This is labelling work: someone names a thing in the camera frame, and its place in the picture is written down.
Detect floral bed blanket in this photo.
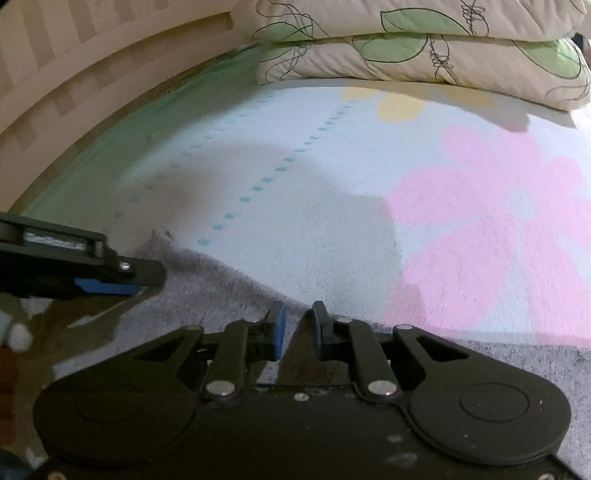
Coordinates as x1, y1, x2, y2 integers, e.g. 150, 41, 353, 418
26, 49, 590, 347

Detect lower leaf print pillow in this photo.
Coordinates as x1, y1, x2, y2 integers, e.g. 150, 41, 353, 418
256, 34, 590, 111

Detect wooden bed side rail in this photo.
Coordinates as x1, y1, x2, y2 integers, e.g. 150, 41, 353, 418
1, 1, 247, 211

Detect upper leaf print pillow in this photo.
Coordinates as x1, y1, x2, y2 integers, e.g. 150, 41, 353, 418
230, 0, 590, 42

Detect leaf print pillow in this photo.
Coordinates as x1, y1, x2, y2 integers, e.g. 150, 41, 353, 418
230, 0, 590, 42
256, 34, 590, 111

